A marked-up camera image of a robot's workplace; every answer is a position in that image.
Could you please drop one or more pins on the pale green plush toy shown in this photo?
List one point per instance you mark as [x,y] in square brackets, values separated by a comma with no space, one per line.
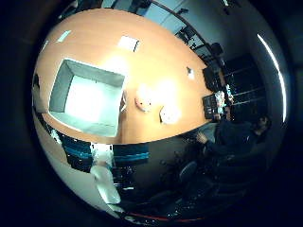
[169,114]

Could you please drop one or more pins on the white open container box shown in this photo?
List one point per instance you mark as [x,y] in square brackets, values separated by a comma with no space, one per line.
[88,101]

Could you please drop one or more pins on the blue striped box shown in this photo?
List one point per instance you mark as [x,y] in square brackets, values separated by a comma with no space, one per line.
[131,156]
[77,151]

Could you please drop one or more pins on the grey office chair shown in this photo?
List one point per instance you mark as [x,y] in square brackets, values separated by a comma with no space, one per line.
[187,170]

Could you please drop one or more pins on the white paper sheet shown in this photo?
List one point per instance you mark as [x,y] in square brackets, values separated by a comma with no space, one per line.
[128,43]

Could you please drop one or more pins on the black keyboard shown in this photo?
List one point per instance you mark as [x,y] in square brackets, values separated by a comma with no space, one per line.
[210,107]

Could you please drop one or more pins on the small black white object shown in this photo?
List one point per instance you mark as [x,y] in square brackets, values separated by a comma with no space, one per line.
[190,72]

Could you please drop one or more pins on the black monitor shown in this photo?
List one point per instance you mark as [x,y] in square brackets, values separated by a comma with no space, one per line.
[210,78]

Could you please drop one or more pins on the person in dark clothes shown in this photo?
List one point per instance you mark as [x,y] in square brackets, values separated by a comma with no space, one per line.
[233,135]

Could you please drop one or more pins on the black equipment stand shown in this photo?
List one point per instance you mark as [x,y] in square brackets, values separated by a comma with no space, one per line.
[189,34]

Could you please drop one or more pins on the black shelf cabinet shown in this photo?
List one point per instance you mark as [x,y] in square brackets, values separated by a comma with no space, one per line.
[246,85]

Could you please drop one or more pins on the ceiling light strip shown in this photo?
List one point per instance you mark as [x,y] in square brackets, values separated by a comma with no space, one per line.
[277,78]

